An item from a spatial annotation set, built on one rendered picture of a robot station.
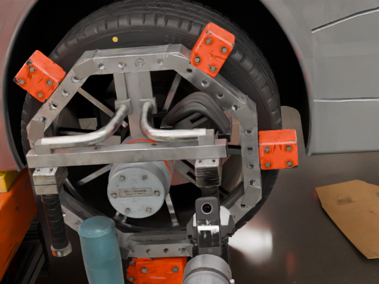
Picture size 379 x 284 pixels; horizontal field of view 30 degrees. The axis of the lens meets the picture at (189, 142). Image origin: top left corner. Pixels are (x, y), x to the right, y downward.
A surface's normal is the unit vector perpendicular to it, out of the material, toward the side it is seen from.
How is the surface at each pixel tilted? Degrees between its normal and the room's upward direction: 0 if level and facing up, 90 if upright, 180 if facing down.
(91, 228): 0
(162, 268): 90
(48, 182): 90
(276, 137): 0
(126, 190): 90
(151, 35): 90
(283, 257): 0
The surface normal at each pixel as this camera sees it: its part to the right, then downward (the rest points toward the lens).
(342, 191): -0.03, -0.80
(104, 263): 0.25, 0.39
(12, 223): 0.99, -0.06
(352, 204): -0.10, -0.92
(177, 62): -0.08, 0.43
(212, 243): -0.11, -0.04
